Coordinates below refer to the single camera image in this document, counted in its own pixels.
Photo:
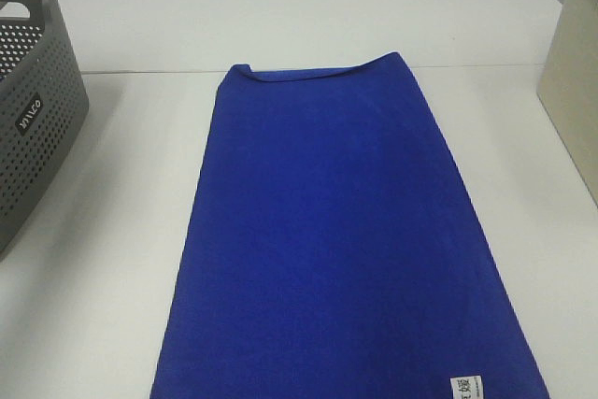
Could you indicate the grey perforated plastic basket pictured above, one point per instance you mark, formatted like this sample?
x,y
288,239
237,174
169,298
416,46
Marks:
x,y
43,106

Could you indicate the blue microfibre towel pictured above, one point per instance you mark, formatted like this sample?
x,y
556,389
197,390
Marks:
x,y
334,252

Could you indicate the beige fabric storage box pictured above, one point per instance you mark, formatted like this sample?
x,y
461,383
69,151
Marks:
x,y
567,88

